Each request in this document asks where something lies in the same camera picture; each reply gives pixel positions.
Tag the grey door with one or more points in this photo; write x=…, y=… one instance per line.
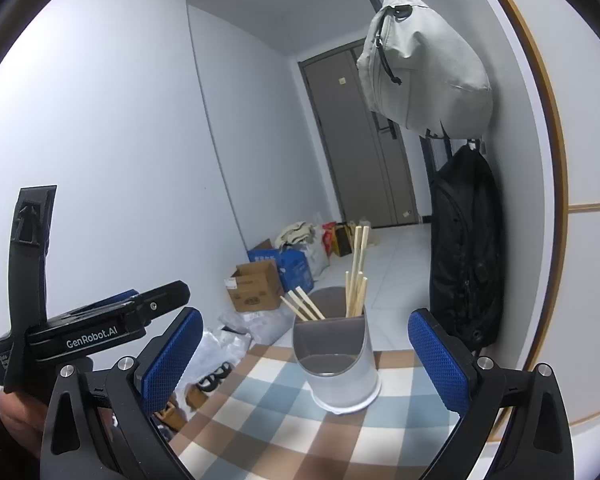
x=360, y=160

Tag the white grey utensil holder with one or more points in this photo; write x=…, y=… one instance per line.
x=345, y=375

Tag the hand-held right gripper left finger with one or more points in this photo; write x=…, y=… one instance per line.
x=172, y=355

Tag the white plastic bag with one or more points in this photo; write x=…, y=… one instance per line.
x=319, y=255

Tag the person's dark clothing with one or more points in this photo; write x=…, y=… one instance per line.
x=0, y=462

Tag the black backpack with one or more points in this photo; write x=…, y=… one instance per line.
x=465, y=240

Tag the checked tablecloth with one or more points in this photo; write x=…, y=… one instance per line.
x=280, y=435

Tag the red bag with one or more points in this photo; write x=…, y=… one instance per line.
x=329, y=237

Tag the blue box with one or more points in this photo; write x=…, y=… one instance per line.
x=292, y=267

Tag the person's left hand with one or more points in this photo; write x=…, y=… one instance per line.
x=22, y=420

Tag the bundle of wooden chopsticks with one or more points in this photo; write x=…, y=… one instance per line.
x=305, y=305

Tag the yellow black bag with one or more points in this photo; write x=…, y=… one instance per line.
x=342, y=242

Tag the brown paper box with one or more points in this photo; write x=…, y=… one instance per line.
x=172, y=412

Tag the grey backpack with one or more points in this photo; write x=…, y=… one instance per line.
x=425, y=70

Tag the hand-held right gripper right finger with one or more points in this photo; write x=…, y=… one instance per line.
x=437, y=360

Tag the black sandal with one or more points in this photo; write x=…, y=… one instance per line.
x=212, y=380

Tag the cream cloth bag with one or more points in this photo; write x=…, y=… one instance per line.
x=295, y=232

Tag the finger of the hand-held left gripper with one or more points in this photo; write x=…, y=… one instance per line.
x=115, y=297
x=165, y=300

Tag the clear plastic bag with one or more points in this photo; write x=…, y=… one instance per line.
x=215, y=350
x=260, y=322

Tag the cardboard box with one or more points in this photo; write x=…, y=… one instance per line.
x=255, y=290

